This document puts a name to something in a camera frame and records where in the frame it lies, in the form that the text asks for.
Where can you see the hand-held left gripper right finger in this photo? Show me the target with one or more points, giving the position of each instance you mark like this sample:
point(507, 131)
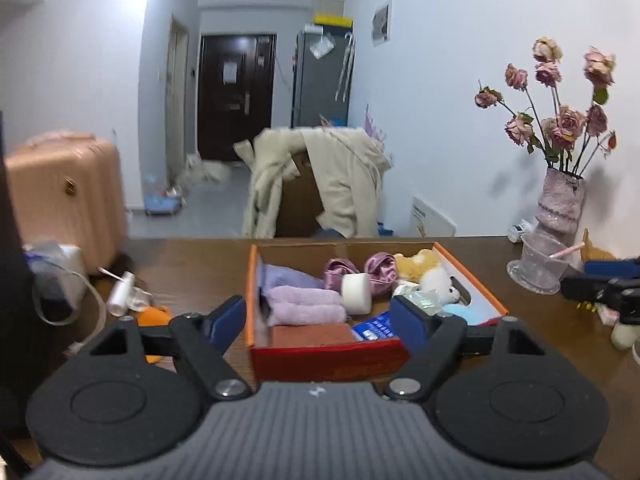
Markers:
point(405, 317)

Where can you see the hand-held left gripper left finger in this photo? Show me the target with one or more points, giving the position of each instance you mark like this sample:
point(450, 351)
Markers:
point(227, 317)

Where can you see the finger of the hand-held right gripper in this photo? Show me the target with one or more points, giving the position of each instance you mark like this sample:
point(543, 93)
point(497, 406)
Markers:
point(590, 289)
point(610, 267)

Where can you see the orange-brown towel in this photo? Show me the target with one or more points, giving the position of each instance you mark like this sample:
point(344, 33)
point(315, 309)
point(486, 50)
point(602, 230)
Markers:
point(312, 335)

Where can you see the orange cardboard box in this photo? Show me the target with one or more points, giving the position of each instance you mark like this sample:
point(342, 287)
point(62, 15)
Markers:
point(325, 360)

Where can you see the light blue soft pad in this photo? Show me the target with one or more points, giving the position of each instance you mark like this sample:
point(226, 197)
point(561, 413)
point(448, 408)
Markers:
point(470, 314)

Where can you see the orange toy figure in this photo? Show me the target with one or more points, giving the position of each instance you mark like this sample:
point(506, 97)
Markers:
point(595, 252)

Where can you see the clear plastic packet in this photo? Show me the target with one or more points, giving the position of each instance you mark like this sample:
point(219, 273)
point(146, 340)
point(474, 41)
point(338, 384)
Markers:
point(425, 302)

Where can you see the blue tissue packet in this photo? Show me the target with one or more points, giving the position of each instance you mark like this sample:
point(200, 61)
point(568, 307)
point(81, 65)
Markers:
point(375, 330)

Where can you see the pink straw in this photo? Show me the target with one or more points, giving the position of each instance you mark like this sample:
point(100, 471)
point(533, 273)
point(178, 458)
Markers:
point(567, 250)

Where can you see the yellow and white plush toy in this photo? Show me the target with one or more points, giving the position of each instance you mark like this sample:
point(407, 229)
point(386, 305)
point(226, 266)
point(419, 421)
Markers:
point(427, 275)

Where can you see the pink satin scrunchie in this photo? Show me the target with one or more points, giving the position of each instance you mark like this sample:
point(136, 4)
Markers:
point(337, 270)
point(382, 270)

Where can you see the white roll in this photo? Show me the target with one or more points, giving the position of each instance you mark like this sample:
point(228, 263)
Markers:
point(356, 294)

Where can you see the clear plastic cup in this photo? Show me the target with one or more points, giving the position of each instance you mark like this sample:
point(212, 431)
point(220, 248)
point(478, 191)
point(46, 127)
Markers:
point(537, 270)

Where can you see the orange cloth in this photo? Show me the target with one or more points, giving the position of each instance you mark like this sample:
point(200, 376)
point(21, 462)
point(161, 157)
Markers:
point(155, 317)

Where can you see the purple fluffy towel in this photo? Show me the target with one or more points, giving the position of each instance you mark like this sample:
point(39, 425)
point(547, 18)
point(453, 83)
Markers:
point(290, 276)

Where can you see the pale purple towel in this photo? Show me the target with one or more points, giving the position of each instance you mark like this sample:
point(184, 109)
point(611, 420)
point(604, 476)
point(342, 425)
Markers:
point(305, 295)
point(305, 315)

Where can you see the pink textured vase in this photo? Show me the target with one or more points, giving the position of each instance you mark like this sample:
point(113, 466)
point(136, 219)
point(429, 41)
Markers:
point(560, 205)

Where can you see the small white device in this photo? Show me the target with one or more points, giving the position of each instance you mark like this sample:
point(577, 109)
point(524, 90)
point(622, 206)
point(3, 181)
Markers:
point(520, 231)

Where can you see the blue cloth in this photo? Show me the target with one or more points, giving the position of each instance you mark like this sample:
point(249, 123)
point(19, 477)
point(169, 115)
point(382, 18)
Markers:
point(327, 233)

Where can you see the blue floor rack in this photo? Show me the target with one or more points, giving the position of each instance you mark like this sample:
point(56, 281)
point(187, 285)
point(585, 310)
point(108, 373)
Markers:
point(162, 204)

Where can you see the brown chair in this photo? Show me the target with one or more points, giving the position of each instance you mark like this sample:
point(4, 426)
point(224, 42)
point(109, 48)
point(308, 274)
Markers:
point(300, 200)

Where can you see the white plastic bags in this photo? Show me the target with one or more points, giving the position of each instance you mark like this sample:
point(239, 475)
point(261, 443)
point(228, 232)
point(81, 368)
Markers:
point(207, 172)

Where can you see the beige coat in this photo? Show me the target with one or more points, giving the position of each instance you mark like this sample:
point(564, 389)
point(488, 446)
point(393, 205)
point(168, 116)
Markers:
point(345, 180)

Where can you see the dried rose bouquet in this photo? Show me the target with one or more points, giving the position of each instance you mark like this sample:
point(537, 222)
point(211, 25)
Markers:
point(570, 122)

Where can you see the white box-shaped device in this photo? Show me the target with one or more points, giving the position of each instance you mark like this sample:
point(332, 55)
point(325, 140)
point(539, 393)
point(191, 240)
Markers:
point(70, 270)

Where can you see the pink suitcase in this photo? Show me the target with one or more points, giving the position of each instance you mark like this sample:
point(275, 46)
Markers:
point(65, 195)

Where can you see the dark entrance door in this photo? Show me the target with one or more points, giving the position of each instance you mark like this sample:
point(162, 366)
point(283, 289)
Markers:
point(215, 110)

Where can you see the grey interior door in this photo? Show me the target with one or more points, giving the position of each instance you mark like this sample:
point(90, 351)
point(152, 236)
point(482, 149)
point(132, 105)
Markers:
point(178, 95)

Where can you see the grey refrigerator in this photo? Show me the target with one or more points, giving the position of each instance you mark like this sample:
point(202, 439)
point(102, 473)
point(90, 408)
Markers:
point(320, 90)

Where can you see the paper door notice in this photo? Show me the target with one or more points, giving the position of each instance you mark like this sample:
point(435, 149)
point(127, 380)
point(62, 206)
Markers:
point(230, 72)

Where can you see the white hanging umbrella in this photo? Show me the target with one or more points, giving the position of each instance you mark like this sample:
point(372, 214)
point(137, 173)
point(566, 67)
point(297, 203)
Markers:
point(345, 67)

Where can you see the clear plastic bag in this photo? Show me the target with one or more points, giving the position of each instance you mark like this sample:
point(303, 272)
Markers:
point(321, 46)

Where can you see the yellow box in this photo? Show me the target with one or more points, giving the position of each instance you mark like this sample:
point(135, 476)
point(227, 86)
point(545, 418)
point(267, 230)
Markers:
point(332, 20)

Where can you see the colourful wall decoration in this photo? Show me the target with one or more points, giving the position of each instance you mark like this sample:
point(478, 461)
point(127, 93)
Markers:
point(375, 125)

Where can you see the wall picture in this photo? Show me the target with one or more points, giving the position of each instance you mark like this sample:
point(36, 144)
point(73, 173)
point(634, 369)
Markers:
point(381, 22)

